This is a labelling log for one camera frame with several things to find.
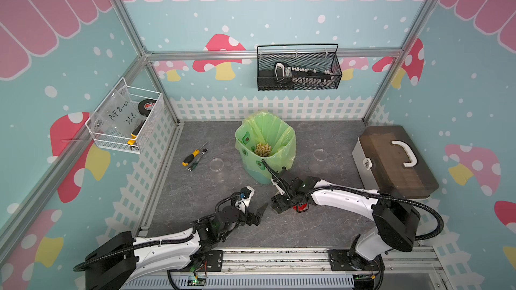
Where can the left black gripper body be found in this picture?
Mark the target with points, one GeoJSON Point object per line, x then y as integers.
{"type": "Point", "coordinates": [247, 219]}

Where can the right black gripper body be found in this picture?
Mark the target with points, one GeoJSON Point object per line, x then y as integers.
{"type": "Point", "coordinates": [283, 201]}

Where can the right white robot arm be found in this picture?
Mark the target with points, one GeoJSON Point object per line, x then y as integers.
{"type": "Point", "coordinates": [399, 222]}

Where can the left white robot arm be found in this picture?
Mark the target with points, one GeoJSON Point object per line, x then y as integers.
{"type": "Point", "coordinates": [125, 258]}

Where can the peanut pile in bin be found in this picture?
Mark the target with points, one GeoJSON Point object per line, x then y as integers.
{"type": "Point", "coordinates": [262, 150]}

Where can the green bag trash bin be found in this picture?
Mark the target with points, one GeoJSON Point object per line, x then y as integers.
{"type": "Point", "coordinates": [264, 140]}

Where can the brown lid storage box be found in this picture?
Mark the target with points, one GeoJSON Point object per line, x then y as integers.
{"type": "Point", "coordinates": [386, 158]}

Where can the socket set in basket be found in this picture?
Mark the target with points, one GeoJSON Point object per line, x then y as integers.
{"type": "Point", "coordinates": [285, 74]}

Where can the yellow black tool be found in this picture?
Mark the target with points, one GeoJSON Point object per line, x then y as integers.
{"type": "Point", "coordinates": [134, 135]}

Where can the black tape roll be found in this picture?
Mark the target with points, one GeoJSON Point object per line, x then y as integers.
{"type": "Point", "coordinates": [146, 106]}

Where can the clear plastic bag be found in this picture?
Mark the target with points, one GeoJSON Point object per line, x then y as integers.
{"type": "Point", "coordinates": [114, 121]}

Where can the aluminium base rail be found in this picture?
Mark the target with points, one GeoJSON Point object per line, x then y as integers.
{"type": "Point", "coordinates": [305, 268]}

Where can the yellow handle screwdriver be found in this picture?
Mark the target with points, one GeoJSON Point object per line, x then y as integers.
{"type": "Point", "coordinates": [187, 160]}

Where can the black mesh wall basket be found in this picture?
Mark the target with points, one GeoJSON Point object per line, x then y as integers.
{"type": "Point", "coordinates": [321, 57]}

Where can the white wire wall basket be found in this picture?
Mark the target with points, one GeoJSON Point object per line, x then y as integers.
{"type": "Point", "coordinates": [137, 94]}

